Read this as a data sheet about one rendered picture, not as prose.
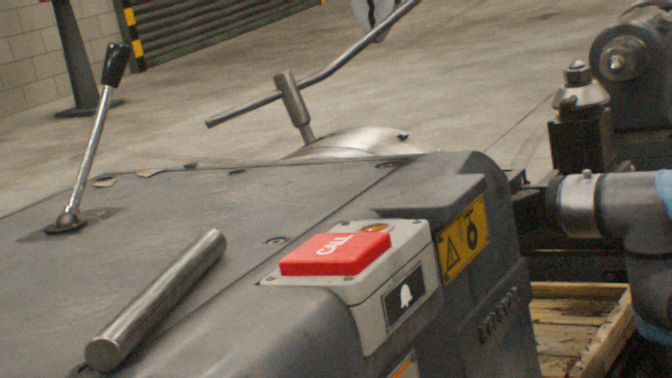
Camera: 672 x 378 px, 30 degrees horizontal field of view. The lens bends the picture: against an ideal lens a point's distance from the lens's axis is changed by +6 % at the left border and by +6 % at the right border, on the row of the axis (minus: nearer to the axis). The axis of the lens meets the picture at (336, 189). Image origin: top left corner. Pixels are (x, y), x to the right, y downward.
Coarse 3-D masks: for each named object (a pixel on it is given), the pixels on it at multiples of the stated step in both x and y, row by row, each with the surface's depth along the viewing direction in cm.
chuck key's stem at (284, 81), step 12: (288, 72) 134; (276, 84) 134; (288, 84) 134; (288, 96) 134; (300, 96) 135; (288, 108) 134; (300, 108) 134; (300, 120) 134; (300, 132) 135; (312, 132) 135
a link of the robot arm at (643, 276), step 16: (640, 256) 141; (656, 256) 140; (640, 272) 142; (656, 272) 141; (640, 288) 143; (656, 288) 140; (640, 304) 143; (656, 304) 139; (640, 320) 144; (656, 320) 142; (656, 336) 143
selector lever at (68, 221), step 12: (108, 96) 108; (108, 108) 108; (96, 120) 108; (96, 132) 108; (96, 144) 108; (84, 156) 108; (84, 168) 107; (84, 180) 107; (72, 192) 107; (72, 204) 107; (60, 216) 107; (72, 216) 107; (48, 228) 107; (60, 228) 106; (72, 228) 106
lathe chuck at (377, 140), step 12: (336, 132) 137; (348, 132) 135; (360, 132) 134; (372, 132) 134; (384, 132) 134; (396, 132) 134; (312, 144) 133; (324, 144) 131; (336, 144) 130; (348, 144) 130; (360, 144) 130; (372, 144) 130; (384, 144) 130; (396, 144) 131
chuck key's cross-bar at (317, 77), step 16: (416, 0) 138; (400, 16) 138; (368, 32) 137; (384, 32) 138; (352, 48) 136; (336, 64) 136; (304, 80) 135; (320, 80) 136; (272, 96) 134; (224, 112) 133; (240, 112) 133
